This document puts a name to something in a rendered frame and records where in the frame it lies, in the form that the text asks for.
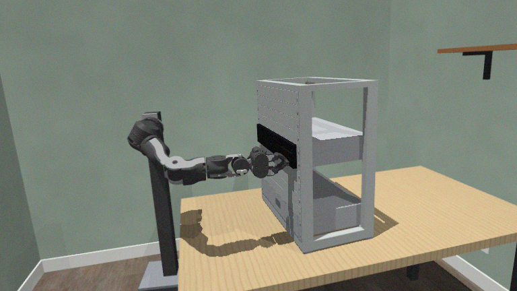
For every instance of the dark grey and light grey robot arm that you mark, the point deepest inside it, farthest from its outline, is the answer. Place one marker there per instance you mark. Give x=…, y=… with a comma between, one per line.
x=146, y=134

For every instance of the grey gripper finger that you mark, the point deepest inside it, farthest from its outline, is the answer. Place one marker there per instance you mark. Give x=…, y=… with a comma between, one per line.
x=275, y=156
x=275, y=170

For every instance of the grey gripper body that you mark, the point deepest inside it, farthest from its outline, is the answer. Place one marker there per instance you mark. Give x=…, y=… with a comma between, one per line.
x=259, y=162

